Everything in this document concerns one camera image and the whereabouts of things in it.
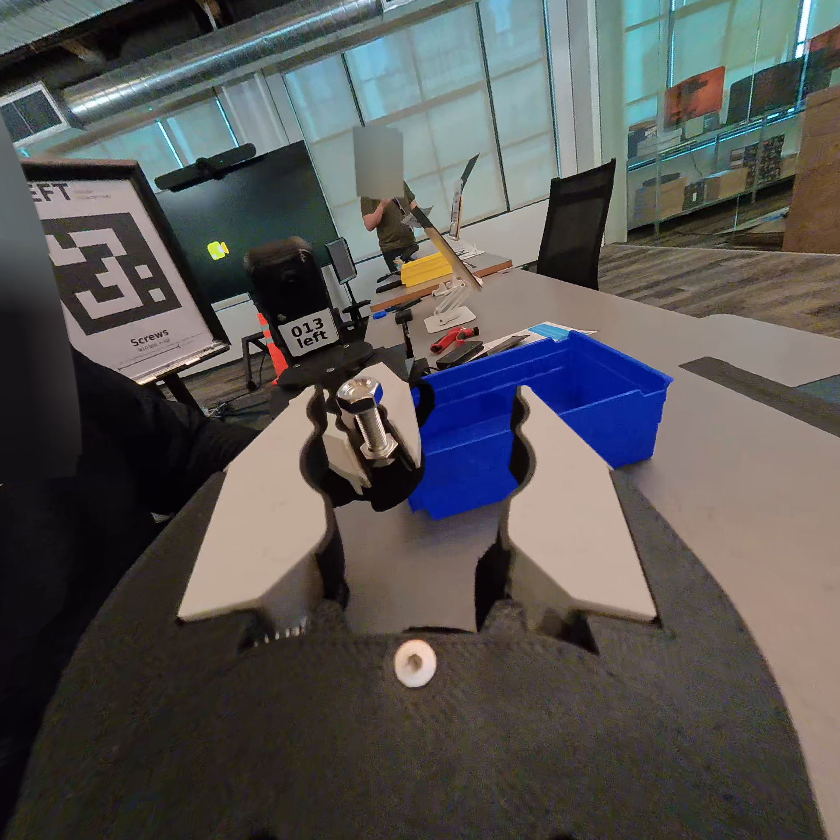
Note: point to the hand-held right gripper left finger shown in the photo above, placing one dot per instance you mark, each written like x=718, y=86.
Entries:
x=256, y=525

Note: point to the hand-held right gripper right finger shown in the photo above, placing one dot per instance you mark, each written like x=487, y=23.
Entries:
x=571, y=525

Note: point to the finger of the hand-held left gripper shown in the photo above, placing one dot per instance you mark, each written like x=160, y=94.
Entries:
x=403, y=420
x=344, y=453

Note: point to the silver bolt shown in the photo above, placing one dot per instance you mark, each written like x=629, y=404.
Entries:
x=372, y=426

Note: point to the blue plastic bin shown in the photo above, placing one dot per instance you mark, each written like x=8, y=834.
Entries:
x=590, y=407

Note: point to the grey framed panel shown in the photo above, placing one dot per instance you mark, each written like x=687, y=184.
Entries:
x=341, y=259

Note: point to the orange striped traffic cone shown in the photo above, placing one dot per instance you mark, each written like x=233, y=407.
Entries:
x=274, y=354

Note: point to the red and black tool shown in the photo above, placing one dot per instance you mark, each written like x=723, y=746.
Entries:
x=449, y=338

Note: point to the white coded sign on easel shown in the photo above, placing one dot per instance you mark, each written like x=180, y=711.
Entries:
x=193, y=325

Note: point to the black hammer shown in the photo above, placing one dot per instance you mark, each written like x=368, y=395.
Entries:
x=403, y=317

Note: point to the white stand with tilted board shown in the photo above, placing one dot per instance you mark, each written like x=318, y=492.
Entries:
x=449, y=319

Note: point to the black tablet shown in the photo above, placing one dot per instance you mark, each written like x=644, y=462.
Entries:
x=505, y=344

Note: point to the black video bar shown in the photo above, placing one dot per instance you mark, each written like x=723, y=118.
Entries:
x=203, y=167

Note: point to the small yellow bin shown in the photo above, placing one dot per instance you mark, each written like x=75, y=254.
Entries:
x=426, y=270

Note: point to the blue printed paper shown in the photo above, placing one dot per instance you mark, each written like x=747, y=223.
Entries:
x=558, y=331

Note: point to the wooden background desk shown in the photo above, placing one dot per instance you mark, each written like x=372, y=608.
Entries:
x=492, y=262

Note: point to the black mesh office chair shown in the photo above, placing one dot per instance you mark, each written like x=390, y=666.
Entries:
x=574, y=223

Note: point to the ceiling air vent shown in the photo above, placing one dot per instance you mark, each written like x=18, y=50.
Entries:
x=33, y=115

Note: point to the storage shelf with boxes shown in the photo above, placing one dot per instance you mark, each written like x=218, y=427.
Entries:
x=709, y=170

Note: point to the red screen monitor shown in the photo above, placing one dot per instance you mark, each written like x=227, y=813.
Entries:
x=825, y=43
x=694, y=97

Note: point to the large black wall screen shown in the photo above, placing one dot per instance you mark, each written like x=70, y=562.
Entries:
x=262, y=210

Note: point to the silver ceiling duct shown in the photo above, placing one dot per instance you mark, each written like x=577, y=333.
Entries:
x=262, y=46

